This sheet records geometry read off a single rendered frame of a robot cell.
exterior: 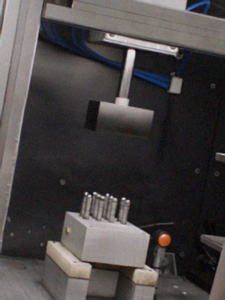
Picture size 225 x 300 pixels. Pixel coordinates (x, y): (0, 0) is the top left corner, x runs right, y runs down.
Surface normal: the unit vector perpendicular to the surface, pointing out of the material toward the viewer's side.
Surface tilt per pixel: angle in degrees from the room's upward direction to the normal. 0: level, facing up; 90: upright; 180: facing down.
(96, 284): 90
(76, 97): 90
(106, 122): 90
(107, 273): 90
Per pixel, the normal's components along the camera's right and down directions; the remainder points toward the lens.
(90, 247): 0.29, 0.11
